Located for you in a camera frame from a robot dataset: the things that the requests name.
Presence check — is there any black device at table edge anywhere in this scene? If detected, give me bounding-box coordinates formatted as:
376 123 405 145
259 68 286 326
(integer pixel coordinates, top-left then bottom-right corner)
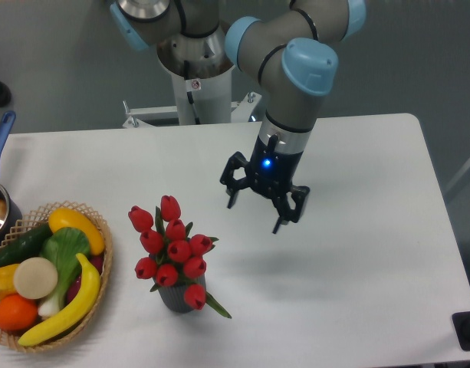
452 311 470 351

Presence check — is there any yellow bell pepper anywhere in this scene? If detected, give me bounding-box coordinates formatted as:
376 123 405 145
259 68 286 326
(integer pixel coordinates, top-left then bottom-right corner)
0 264 19 300

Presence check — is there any white frame at right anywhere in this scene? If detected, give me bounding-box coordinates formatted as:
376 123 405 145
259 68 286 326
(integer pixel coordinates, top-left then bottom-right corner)
442 157 470 203

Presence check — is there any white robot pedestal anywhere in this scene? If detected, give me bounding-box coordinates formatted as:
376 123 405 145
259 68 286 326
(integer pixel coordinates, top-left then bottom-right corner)
123 22 261 128

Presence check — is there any yellow banana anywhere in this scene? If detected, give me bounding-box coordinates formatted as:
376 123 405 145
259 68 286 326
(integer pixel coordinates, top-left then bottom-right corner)
18 253 100 347

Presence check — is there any woven wicker basket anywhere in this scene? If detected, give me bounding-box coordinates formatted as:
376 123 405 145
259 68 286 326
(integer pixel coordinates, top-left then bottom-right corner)
0 200 113 353

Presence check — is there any green cucumber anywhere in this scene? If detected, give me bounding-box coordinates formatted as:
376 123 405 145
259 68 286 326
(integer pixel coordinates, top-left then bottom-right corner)
0 222 52 268

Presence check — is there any beige round slice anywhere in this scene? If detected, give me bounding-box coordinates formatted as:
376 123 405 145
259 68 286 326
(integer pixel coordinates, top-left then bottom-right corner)
13 257 58 300

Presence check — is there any dark red vegetable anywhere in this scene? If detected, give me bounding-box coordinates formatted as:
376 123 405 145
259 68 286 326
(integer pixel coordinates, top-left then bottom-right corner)
65 255 104 304

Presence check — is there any dark grey ribbed vase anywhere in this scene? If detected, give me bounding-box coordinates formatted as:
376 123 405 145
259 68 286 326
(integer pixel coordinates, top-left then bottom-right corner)
158 275 207 314

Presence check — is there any red tulip bouquet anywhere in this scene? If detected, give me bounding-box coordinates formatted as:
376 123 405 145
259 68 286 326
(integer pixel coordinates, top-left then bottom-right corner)
128 195 232 319

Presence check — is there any orange fruit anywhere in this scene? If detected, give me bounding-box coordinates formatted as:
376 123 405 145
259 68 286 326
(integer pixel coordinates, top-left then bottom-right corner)
0 294 38 331

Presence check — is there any green bok choy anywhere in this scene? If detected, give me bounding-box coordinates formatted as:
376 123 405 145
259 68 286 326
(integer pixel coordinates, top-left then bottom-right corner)
38 227 90 319

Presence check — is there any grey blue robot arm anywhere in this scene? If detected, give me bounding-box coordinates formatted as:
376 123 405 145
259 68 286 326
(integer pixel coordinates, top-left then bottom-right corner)
110 0 366 225

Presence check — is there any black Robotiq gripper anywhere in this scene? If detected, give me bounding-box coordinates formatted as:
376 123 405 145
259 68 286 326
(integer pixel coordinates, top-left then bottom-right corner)
220 136 311 234

